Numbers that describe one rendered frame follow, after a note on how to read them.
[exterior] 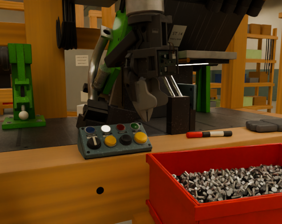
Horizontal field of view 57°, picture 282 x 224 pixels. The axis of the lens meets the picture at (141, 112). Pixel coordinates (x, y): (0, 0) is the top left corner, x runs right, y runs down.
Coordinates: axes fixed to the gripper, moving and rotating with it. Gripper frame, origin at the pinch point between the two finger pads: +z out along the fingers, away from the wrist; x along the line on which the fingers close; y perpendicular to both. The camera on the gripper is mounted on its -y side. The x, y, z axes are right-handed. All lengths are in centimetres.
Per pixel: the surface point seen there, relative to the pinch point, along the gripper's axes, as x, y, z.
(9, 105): 214, -681, 78
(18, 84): -5.8, -49.2, -6.8
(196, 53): 17.8, 2.8, -12.8
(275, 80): 1065, -272, 91
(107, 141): -7.6, -3.6, 4.4
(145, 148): -0.7, 0.5, 7.3
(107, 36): 14.5, -26.7, -20.0
